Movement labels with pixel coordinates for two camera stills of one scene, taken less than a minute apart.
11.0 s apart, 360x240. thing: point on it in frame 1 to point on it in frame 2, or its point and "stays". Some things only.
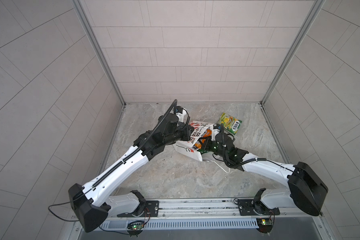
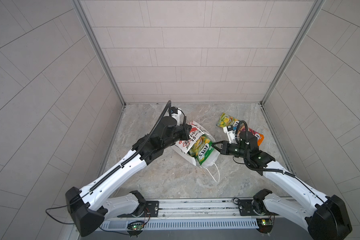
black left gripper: (185, 135) stays
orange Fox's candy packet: (207, 134) to (260, 137)
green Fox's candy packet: (230, 123) stays
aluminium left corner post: (80, 10) stays
